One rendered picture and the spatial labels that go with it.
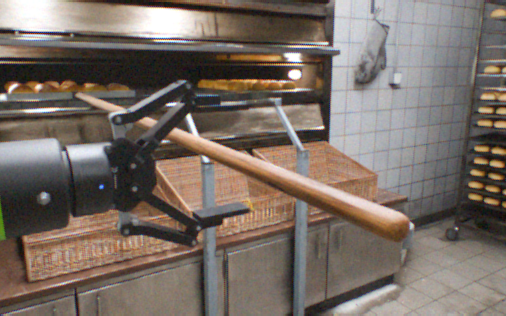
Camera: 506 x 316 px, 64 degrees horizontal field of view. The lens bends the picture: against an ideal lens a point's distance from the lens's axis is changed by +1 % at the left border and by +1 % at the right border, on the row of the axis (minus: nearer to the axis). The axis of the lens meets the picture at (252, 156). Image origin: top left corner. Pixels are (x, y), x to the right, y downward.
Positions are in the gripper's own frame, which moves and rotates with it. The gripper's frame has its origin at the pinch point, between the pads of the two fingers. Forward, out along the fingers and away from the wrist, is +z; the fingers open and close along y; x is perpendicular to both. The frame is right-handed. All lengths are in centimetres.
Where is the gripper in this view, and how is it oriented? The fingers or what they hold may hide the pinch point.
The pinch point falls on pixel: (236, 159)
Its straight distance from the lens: 52.1
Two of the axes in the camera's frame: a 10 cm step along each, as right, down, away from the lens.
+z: 8.4, -1.2, 5.2
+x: 5.4, 1.8, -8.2
